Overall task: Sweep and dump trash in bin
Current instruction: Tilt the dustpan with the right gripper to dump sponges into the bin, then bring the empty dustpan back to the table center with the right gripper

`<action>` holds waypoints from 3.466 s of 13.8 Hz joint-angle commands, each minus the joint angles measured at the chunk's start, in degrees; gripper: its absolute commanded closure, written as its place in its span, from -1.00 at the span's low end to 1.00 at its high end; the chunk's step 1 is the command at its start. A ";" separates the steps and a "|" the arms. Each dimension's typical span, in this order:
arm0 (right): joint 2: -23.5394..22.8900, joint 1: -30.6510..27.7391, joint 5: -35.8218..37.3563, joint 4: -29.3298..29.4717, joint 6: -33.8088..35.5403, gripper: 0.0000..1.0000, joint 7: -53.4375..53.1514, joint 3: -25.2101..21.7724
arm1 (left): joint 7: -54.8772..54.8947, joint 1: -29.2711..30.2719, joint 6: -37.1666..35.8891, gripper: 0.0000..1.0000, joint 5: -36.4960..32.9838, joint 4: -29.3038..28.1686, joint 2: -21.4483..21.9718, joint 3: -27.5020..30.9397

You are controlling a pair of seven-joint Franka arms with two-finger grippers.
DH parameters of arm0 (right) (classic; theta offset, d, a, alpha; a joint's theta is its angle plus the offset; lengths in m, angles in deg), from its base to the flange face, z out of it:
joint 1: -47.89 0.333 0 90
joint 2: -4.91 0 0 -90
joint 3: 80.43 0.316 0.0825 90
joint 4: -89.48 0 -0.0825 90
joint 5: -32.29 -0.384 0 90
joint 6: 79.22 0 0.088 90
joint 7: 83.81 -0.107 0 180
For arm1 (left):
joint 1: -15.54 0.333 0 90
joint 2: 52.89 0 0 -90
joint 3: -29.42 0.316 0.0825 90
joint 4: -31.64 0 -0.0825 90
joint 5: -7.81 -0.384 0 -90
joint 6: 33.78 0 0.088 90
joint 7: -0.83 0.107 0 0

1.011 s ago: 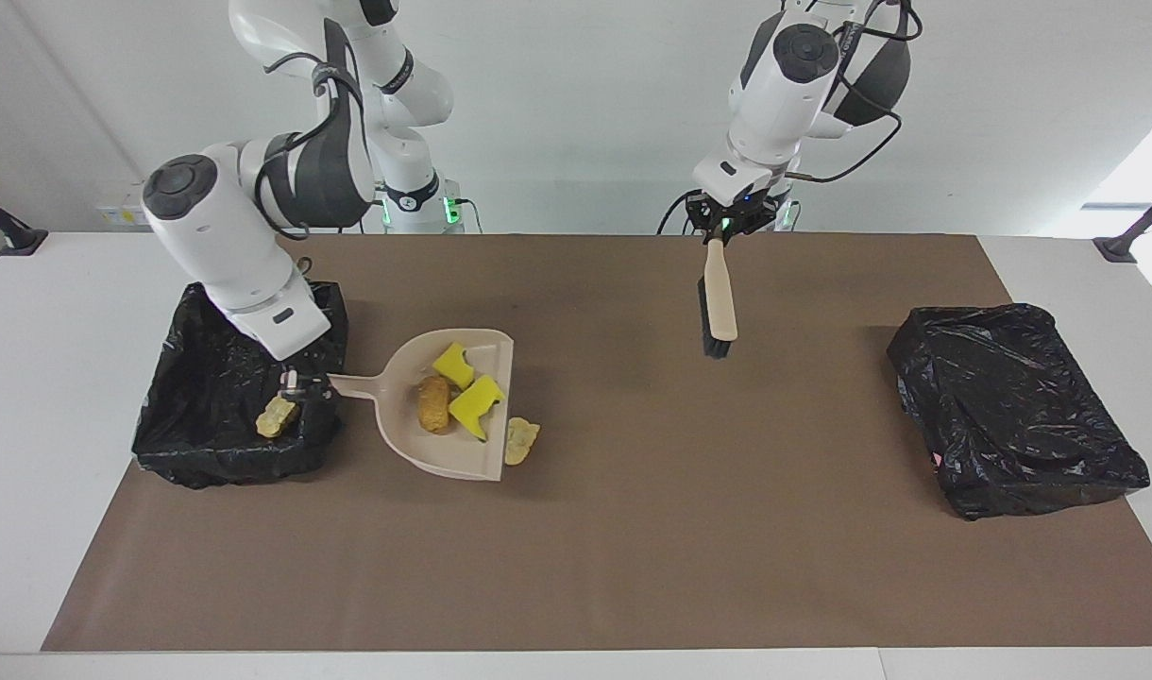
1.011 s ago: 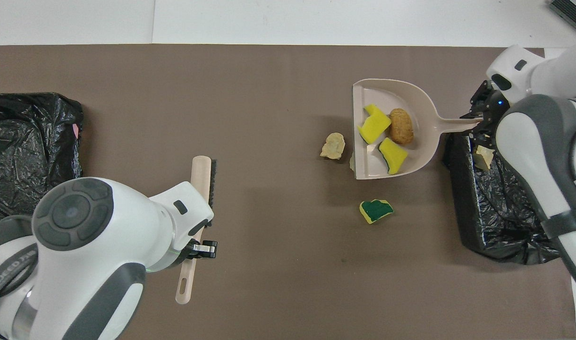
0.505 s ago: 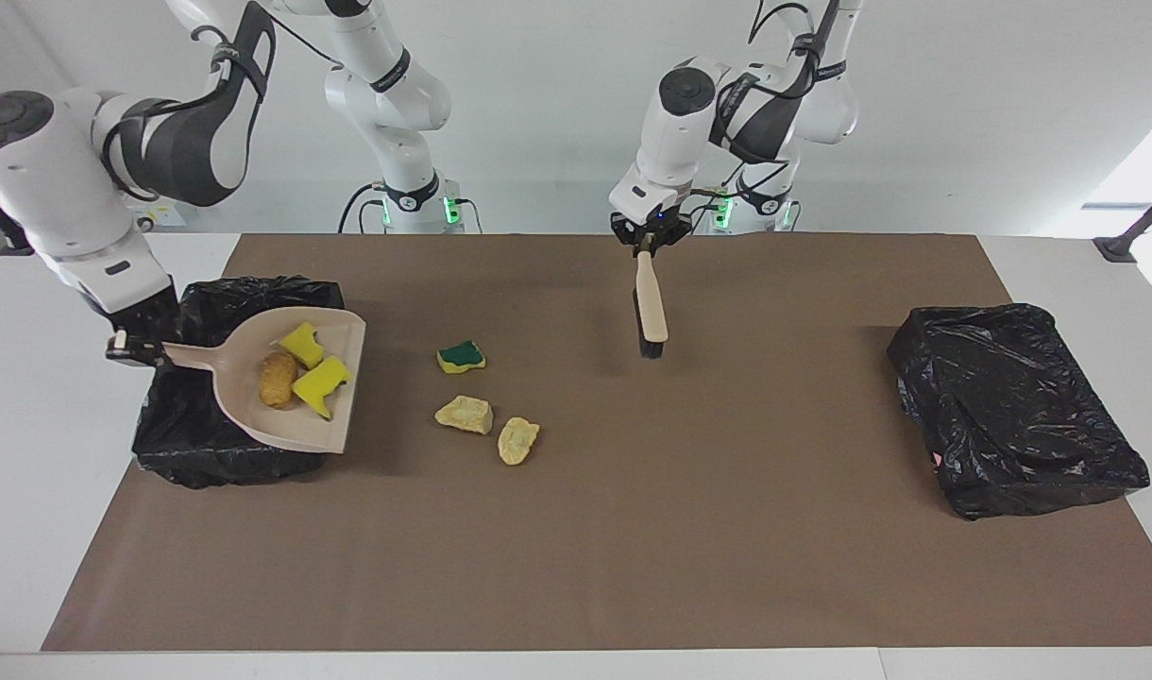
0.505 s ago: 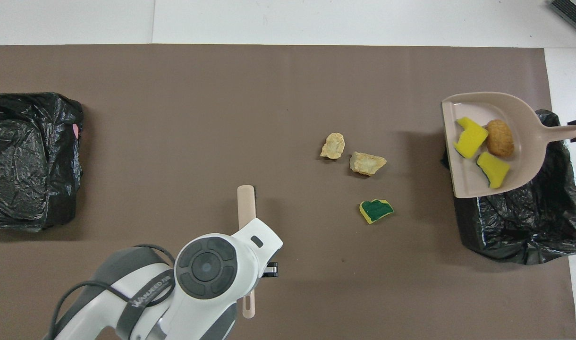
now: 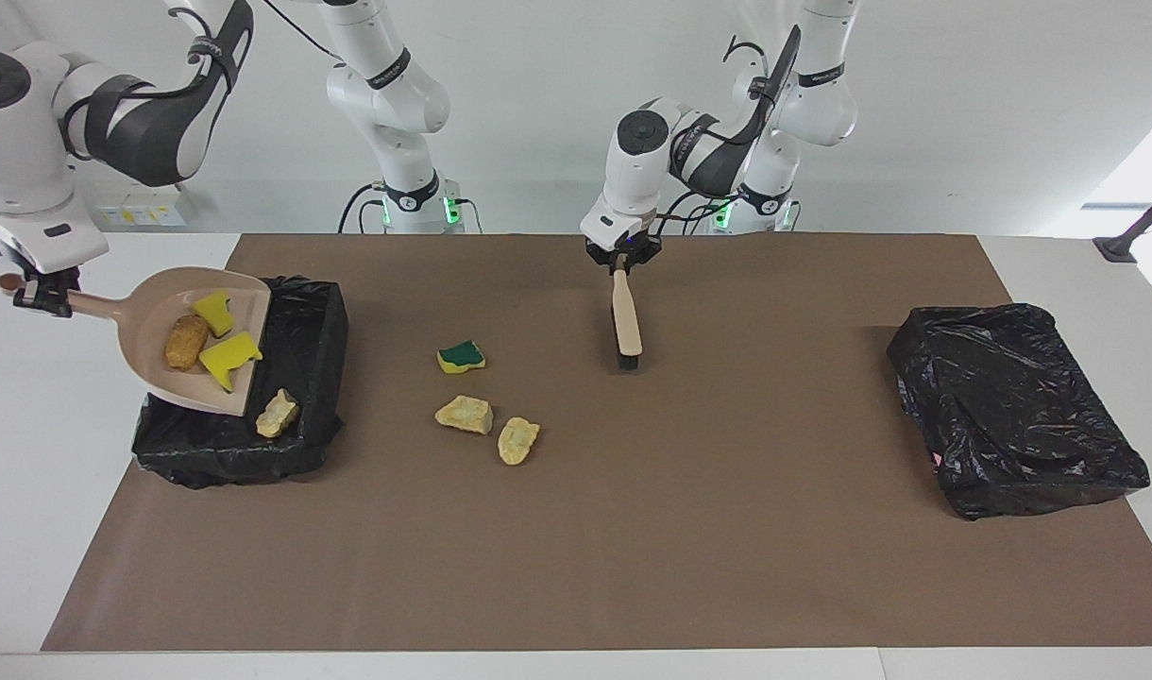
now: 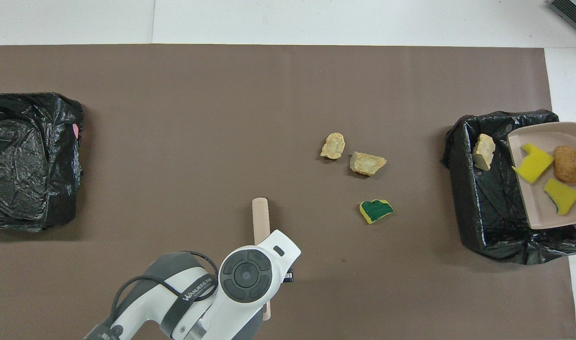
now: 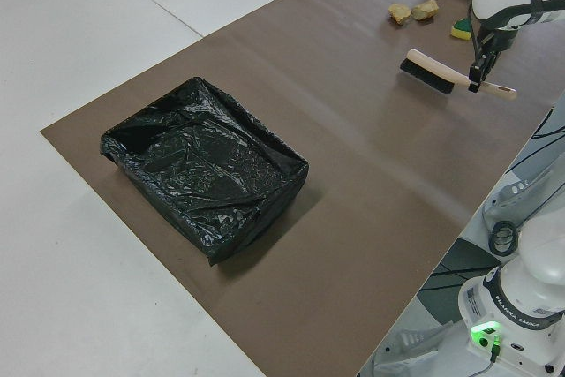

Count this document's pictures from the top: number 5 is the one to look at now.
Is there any pink hand brush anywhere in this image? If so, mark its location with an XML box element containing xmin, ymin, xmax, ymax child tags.
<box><xmin>611</xmin><ymin>267</ymin><xmax>645</xmax><ymax>371</ymax></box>

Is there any pink plastic dustpan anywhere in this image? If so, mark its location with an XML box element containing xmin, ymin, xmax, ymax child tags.
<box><xmin>0</xmin><ymin>266</ymin><xmax>273</xmax><ymax>418</ymax></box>

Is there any brown oval sponge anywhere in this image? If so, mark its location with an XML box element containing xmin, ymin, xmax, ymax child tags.
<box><xmin>164</xmin><ymin>314</ymin><xmax>211</xmax><ymax>372</ymax></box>

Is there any wedge yellow sponge piece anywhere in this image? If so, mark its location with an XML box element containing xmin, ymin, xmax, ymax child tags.
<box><xmin>192</xmin><ymin>291</ymin><xmax>236</xmax><ymax>339</ymax></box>

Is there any notched yellow sponge piece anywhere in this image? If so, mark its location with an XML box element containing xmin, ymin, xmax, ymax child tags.
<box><xmin>198</xmin><ymin>331</ymin><xmax>264</xmax><ymax>394</ymax></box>

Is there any green and yellow sponge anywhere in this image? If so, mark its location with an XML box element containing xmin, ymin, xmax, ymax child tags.
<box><xmin>436</xmin><ymin>340</ymin><xmax>488</xmax><ymax>375</ymax></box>

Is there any rounded beige sponge chunk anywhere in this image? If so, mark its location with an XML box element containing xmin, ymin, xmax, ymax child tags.
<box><xmin>497</xmin><ymin>416</ymin><xmax>542</xmax><ymax>467</ymax></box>

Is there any angular beige sponge chunk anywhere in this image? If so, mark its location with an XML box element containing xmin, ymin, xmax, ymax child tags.
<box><xmin>434</xmin><ymin>396</ymin><xmax>495</xmax><ymax>436</ymax></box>

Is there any open bin with black bag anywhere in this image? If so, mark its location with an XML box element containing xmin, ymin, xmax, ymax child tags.
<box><xmin>130</xmin><ymin>275</ymin><xmax>350</xmax><ymax>490</ymax></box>

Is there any closed black bag bin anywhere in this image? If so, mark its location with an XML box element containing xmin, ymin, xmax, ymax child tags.
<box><xmin>886</xmin><ymin>302</ymin><xmax>1152</xmax><ymax>521</ymax></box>

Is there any small beige sponge block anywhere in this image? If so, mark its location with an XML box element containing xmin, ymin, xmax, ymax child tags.
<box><xmin>255</xmin><ymin>388</ymin><xmax>302</xmax><ymax>439</ymax></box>

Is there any brown table mat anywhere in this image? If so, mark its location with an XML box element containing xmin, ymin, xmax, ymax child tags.
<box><xmin>40</xmin><ymin>233</ymin><xmax>1152</xmax><ymax>653</ymax></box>

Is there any white wall power box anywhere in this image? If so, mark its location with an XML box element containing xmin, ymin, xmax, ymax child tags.
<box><xmin>90</xmin><ymin>184</ymin><xmax>188</xmax><ymax>228</ymax></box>

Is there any black right base cable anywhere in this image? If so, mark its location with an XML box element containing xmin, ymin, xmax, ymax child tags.
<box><xmin>338</xmin><ymin>182</ymin><xmax>390</xmax><ymax>234</ymax></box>

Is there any black clamp post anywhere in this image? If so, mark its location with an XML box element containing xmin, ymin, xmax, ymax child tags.
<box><xmin>1093</xmin><ymin>184</ymin><xmax>1152</xmax><ymax>264</ymax></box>

